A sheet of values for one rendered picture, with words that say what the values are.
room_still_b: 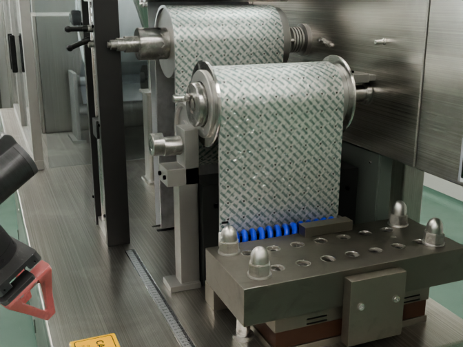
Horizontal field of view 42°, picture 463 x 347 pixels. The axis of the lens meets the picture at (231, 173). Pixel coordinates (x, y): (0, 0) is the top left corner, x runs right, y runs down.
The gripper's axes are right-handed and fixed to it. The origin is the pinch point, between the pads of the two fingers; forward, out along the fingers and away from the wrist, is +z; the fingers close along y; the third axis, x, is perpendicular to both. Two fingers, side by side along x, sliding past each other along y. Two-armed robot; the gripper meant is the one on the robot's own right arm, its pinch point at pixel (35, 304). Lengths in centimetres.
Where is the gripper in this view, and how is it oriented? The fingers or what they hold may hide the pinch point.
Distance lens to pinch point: 82.9
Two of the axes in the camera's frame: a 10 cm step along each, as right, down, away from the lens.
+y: -7.2, -1.9, 6.6
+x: -6.0, 6.5, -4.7
